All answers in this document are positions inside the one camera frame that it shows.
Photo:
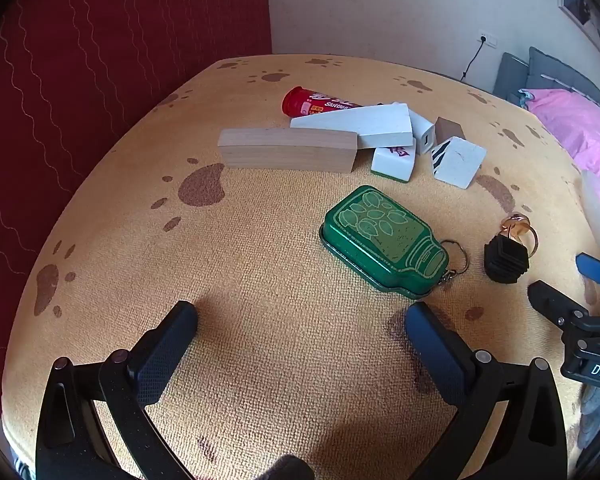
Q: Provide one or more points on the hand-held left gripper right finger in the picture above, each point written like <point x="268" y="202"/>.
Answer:
<point x="432" y="345"/>

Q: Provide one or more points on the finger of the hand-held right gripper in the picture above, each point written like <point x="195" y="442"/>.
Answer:
<point x="597" y="271"/>
<point x="552" y="302"/>

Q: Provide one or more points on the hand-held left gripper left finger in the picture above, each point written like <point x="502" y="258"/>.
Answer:
<point x="167" y="345"/>

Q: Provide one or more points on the black ribbed rubber piece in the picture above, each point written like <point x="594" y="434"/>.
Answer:
<point x="505" y="260"/>

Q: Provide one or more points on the gold key rings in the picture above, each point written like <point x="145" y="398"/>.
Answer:
<point x="512" y="221"/>

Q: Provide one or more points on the green jar-shaped tin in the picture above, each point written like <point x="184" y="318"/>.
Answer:
<point x="380" y="240"/>

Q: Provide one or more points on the small white block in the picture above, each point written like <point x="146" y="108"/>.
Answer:
<point x="460" y="162"/>

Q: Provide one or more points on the white mahjong tile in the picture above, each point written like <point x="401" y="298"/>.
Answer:
<point x="392" y="162"/>

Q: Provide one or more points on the brown wooden block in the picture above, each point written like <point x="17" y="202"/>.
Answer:
<point x="447" y="127"/>

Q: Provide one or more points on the white charger plug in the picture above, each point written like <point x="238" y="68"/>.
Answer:
<point x="424" y="137"/>

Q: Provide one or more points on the long tan wooden block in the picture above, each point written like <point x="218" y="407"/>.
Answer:
<point x="285" y="150"/>

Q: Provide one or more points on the long white block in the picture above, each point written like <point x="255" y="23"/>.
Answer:
<point x="360" y="122"/>

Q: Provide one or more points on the red candy tube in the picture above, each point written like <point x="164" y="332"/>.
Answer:
<point x="300" y="102"/>

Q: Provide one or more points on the grey-brown clothing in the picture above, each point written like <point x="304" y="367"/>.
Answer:
<point x="592" y="405"/>

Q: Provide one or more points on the yellow paw print blanket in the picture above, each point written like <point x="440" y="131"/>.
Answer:
<point x="280" y="285"/>

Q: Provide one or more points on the pink dotted quilt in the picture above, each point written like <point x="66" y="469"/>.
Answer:
<point x="575" y="125"/>

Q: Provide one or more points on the red quilted cloth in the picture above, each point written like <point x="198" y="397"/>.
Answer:
<point x="80" y="110"/>

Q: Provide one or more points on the grey upholstered bed frame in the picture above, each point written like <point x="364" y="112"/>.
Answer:
<point x="510" y="75"/>

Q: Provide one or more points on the white wall socket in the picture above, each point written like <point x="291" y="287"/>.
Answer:
<point x="487" y="40"/>

